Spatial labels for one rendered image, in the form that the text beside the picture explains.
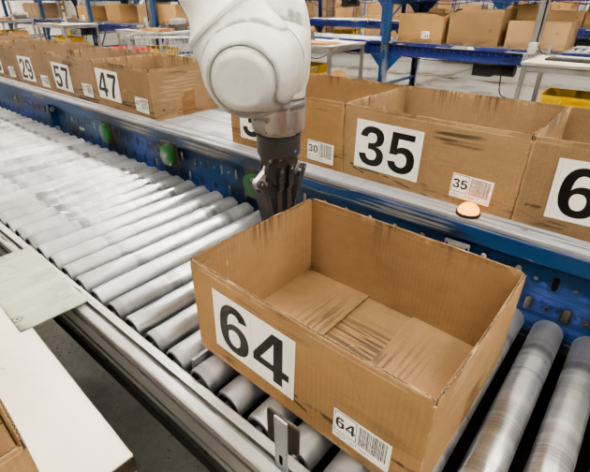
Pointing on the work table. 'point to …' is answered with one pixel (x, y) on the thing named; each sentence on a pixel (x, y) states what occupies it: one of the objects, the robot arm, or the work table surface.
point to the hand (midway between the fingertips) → (280, 236)
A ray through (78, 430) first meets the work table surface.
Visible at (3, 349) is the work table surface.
